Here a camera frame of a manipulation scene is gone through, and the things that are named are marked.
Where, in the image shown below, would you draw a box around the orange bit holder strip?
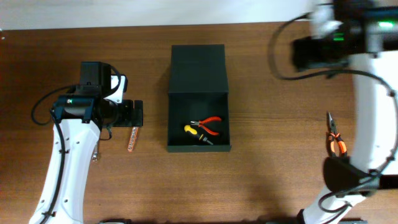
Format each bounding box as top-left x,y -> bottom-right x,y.
127,126 -> 139,152

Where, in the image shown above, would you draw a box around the silver combination wrench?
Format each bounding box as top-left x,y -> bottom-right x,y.
91,142 -> 100,162

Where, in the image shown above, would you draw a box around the yellow black stubby screwdriver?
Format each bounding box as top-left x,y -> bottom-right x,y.
184,125 -> 213,146

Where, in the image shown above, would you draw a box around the red handled cutting pliers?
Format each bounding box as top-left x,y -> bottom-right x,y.
190,116 -> 223,136

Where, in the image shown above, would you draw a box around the dark green lidded box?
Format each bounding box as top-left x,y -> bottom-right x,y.
167,45 -> 231,152

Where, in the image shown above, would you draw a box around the orange black needle-nose pliers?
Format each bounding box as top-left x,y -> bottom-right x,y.
326,112 -> 348,157

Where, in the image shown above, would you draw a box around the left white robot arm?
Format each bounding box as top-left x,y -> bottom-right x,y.
29,62 -> 144,223

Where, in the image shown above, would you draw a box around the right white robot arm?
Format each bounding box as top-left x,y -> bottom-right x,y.
293,1 -> 397,223

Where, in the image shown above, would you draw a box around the right black camera cable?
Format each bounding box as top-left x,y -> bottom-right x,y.
267,2 -> 398,215

